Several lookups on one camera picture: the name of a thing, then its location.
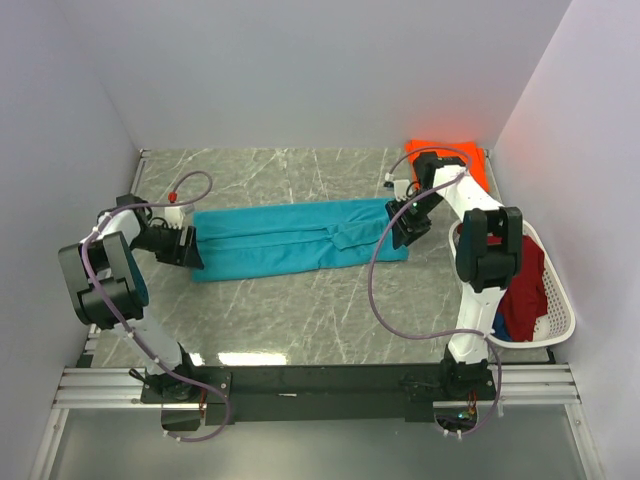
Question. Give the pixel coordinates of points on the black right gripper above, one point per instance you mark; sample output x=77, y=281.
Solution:
x=399, y=239

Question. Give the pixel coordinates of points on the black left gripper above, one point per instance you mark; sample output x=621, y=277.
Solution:
x=181, y=255

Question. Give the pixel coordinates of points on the teal polo shirt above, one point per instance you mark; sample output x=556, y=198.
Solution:
x=265, y=241

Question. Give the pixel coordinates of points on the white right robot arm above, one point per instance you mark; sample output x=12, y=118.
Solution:
x=487, y=258

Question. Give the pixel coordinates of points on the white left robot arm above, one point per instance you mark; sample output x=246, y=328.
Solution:
x=107, y=288

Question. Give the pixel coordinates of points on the folded orange t shirt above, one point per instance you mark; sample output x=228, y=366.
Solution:
x=467, y=152

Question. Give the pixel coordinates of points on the blue shirt in basket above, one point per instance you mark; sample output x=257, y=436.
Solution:
x=500, y=330

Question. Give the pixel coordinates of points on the dark red shirt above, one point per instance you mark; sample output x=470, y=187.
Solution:
x=525, y=299

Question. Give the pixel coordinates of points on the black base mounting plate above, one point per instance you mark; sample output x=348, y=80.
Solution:
x=305, y=393

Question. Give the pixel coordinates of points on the white laundry basket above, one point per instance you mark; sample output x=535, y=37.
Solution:
x=555, y=300

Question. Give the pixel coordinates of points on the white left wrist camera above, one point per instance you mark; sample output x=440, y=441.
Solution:
x=174, y=215

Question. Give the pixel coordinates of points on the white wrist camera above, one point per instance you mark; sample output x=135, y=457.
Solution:
x=174, y=215
x=401, y=187

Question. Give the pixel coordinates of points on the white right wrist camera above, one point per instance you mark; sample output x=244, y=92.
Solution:
x=401, y=187

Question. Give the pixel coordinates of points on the aluminium frame rail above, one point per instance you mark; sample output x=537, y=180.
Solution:
x=114, y=388

